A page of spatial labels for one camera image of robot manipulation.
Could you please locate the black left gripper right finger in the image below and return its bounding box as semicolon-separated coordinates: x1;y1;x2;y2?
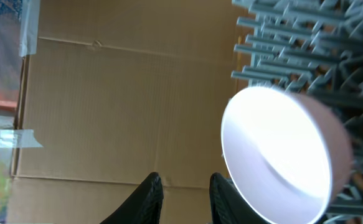
209;172;267;224

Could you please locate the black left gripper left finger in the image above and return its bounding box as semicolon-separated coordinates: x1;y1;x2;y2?
101;172;164;224

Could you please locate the grey plastic dishwasher rack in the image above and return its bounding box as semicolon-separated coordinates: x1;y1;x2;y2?
232;0;363;223

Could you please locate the brown cardboard box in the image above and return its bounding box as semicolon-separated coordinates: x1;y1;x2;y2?
7;0;246;223

